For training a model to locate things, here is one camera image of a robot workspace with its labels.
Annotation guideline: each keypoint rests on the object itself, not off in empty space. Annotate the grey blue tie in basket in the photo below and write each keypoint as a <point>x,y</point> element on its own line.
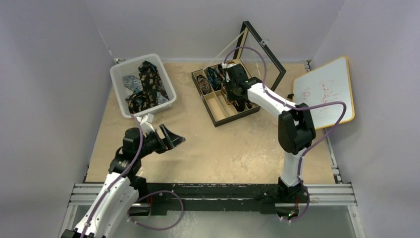
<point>132,83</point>

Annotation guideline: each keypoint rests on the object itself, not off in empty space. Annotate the white plastic basket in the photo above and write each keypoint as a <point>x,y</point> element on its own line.
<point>130,67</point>

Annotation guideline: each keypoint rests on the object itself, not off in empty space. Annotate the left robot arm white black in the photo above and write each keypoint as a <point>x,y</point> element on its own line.
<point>122,187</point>

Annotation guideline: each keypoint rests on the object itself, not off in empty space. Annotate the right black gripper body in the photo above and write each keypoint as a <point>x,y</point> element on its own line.
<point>230,90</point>

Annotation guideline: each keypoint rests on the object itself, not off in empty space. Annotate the yellow framed whiteboard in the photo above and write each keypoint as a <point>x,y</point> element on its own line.
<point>328,83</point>

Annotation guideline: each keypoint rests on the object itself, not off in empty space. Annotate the rolled dark red tie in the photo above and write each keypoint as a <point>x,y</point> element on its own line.
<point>240,105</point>

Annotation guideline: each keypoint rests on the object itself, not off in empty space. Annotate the black floral tie in basket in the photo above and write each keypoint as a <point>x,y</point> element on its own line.
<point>153,93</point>

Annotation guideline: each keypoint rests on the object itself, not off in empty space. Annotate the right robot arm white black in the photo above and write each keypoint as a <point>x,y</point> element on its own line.
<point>296,129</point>

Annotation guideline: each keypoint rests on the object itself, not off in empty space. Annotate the rolled blue tie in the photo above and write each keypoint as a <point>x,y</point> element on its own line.
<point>214,79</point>

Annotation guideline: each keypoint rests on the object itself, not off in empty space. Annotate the rolled brown patterned tie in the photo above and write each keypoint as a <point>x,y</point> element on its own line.
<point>204,84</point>

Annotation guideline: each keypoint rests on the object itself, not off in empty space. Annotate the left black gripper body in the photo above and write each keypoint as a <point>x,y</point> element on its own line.
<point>152,143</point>

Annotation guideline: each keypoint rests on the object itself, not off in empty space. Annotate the aluminium frame rail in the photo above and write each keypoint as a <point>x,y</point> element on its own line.
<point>331,195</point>

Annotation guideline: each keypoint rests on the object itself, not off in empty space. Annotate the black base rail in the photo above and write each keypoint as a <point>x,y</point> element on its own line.
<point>267,199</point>

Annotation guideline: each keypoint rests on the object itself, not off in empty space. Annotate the paisley orange green tie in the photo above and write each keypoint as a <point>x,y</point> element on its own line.
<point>224,94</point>

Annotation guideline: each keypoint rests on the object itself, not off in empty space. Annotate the black tie organizer box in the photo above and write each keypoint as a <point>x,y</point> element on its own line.
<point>251,51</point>

